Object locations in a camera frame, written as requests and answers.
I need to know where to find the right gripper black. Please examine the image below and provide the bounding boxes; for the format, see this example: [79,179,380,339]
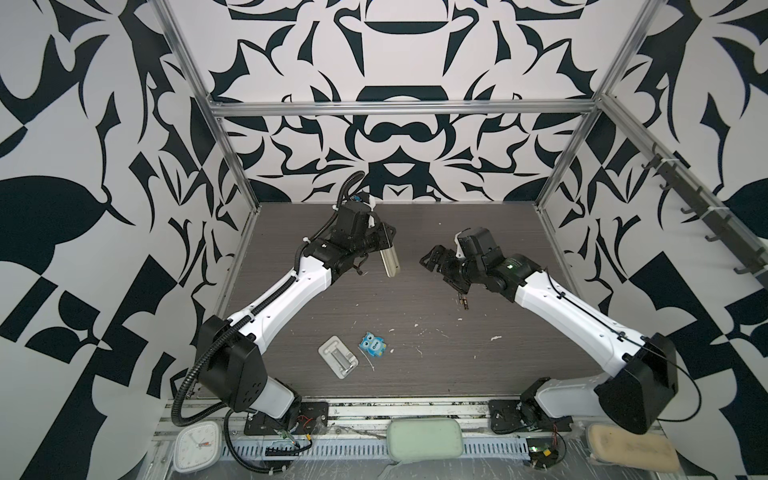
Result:
[418,244,487,293]

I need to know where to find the white remote control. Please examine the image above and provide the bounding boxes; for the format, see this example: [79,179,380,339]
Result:
[380,246,401,278]

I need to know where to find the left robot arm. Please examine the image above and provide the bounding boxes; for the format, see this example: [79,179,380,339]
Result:
[172,193,396,426]

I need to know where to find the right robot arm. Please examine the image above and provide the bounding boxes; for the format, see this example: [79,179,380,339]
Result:
[420,227,679,435]

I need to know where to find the white phone stand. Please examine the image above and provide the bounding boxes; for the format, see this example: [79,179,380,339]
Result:
[318,336,359,380]

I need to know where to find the green sponge pad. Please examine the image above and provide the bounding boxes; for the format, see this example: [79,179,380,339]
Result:
[386,417,464,463]

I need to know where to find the small circuit board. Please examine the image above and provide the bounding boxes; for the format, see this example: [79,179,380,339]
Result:
[526,435,568,471]

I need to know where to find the white square clock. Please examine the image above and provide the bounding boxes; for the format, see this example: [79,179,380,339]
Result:
[173,421,224,474]

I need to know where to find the beige sponge pad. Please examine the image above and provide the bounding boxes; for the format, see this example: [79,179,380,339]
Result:
[586,424,681,473]

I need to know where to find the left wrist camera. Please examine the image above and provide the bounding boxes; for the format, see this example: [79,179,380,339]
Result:
[351,192,376,210]

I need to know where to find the aluminium frame bar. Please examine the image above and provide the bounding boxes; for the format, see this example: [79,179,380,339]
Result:
[209,99,595,118]

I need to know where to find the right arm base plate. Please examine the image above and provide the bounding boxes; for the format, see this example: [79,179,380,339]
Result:
[488,399,538,435]

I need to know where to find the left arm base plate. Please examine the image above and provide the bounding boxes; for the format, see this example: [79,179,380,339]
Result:
[244,401,329,436]

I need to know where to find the black corrugated cable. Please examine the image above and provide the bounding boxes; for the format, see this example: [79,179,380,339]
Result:
[170,170,367,475]

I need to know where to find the black hook rail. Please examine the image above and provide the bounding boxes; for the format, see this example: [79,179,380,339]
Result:
[641,143,767,289]

